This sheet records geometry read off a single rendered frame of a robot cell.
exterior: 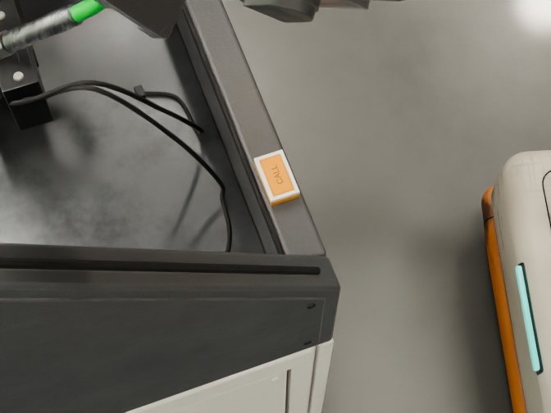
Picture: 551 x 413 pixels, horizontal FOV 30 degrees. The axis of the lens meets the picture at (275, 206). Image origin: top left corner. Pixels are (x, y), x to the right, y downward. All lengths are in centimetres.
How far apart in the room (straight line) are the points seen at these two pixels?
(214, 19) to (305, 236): 27
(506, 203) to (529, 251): 11
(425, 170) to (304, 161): 25
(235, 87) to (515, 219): 85
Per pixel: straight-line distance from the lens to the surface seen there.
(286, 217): 100
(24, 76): 106
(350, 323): 196
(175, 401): 112
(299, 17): 60
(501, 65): 226
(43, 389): 95
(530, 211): 179
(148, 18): 73
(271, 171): 100
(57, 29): 86
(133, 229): 113
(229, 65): 108
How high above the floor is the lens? 186
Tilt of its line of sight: 65 degrees down
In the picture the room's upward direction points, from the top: straight up
